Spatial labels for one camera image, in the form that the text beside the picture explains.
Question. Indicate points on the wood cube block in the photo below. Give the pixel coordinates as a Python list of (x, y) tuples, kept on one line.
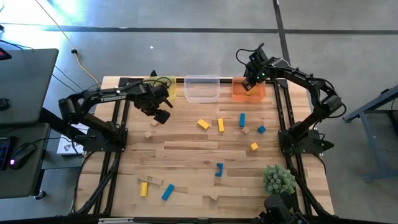
[(148, 134), (245, 130)]

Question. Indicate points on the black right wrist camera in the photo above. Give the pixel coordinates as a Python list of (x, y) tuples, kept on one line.
[(248, 84)]

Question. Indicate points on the yellow translucent plastic bin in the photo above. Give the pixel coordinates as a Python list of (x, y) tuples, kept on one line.
[(172, 90)]

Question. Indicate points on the black computer mouse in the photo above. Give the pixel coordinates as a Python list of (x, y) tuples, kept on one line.
[(21, 154)]

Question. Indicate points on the blue cube block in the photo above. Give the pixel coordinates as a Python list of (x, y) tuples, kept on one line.
[(261, 129)]

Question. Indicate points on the black keyboard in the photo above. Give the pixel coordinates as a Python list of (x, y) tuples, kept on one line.
[(3, 154)]

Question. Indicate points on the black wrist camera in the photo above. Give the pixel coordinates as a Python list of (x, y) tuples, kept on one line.
[(162, 117), (248, 84)]

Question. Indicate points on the red and black device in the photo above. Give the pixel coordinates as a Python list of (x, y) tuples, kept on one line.
[(4, 55)]

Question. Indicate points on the blue-grey metal stand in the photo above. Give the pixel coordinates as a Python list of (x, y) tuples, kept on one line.
[(370, 137)]

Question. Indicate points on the black table clamp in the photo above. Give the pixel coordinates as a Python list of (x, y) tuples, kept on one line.
[(153, 74)]

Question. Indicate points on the black desk caster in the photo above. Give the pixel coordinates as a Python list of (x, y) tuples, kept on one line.
[(40, 195)]

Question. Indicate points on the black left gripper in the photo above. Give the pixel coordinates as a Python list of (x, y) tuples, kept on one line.
[(152, 99)]

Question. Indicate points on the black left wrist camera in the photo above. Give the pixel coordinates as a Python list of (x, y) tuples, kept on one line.
[(162, 117)]

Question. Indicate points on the blue long block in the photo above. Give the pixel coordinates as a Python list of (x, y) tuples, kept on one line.
[(242, 120), (168, 192)]

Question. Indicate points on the dark office desk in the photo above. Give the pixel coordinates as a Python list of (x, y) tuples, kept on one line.
[(21, 183)]

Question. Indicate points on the long wood block with mark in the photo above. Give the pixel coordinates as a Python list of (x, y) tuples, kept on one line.
[(149, 179)]

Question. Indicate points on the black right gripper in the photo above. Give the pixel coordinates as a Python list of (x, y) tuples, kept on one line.
[(256, 67)]

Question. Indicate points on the white printed booklet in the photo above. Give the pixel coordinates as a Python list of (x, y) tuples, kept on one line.
[(66, 146)]

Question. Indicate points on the clear plastic bin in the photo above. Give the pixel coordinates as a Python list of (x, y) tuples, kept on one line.
[(202, 93)]

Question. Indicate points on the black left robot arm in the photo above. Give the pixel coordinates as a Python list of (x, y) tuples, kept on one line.
[(113, 97)]

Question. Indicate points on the green artificial plant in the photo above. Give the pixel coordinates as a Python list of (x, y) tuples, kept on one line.
[(279, 180)]

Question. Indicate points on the black desk gadget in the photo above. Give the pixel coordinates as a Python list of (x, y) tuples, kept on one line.
[(3, 104)]

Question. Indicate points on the silver frame bracket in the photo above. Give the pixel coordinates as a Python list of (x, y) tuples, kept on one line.
[(115, 221)]

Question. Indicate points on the yellow cube block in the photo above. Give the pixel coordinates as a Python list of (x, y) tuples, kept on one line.
[(254, 146)]

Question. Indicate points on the blue arch block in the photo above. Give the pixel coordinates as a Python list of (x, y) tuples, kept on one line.
[(218, 174)]

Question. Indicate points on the yellow rectangular block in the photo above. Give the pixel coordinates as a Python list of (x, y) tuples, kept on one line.
[(143, 189), (203, 124)]

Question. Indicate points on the pale small wood block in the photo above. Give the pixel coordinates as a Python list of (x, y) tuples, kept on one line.
[(214, 197)]

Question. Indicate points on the orange translucent plastic bin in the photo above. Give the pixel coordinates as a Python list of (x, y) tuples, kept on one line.
[(239, 95)]

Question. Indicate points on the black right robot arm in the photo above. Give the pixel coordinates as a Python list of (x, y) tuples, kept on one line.
[(306, 81)]

